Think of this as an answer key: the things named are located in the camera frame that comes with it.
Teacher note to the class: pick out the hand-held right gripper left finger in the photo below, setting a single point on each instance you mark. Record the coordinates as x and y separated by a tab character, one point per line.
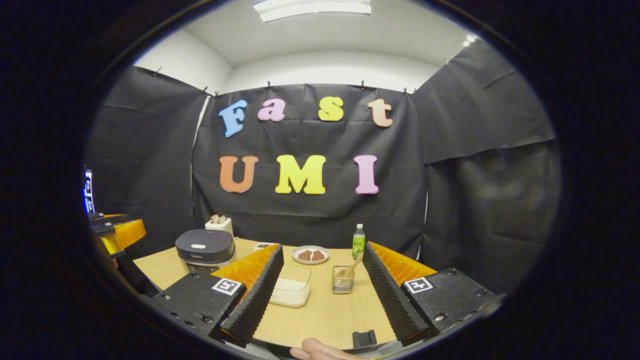
255	295

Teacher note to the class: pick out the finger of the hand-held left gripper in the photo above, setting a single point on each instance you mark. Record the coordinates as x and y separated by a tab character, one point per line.
130	234

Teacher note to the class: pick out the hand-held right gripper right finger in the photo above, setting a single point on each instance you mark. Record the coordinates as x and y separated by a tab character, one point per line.
392	295

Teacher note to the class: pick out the clear box of rice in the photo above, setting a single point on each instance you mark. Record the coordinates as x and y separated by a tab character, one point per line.
292	292

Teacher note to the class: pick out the clear chopstick holder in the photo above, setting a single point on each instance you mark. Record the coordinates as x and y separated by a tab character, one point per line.
343	286

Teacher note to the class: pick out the dark grey rice cooker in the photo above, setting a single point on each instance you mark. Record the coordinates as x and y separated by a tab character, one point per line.
205	247

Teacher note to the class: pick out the white divided bean dish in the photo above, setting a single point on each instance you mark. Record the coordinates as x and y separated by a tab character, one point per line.
264	246

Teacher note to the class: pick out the computer monitor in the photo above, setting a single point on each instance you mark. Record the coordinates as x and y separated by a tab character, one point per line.
89	192

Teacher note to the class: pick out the green drink bottle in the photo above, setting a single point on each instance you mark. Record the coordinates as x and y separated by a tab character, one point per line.
358	244

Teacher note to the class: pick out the brown meat piece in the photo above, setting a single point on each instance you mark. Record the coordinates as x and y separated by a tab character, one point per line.
318	255
305	255

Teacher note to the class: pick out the white round plate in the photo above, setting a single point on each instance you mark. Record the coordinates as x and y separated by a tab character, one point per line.
311	261

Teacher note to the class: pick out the white toaster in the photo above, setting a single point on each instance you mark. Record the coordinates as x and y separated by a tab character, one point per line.
220	227

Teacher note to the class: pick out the black backdrop cloth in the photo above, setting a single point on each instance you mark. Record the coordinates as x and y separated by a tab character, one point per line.
310	215

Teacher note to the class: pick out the small ceiling light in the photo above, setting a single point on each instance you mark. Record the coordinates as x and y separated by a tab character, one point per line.
470	40

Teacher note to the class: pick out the large ceiling light panel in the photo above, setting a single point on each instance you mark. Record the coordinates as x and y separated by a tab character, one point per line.
312	9

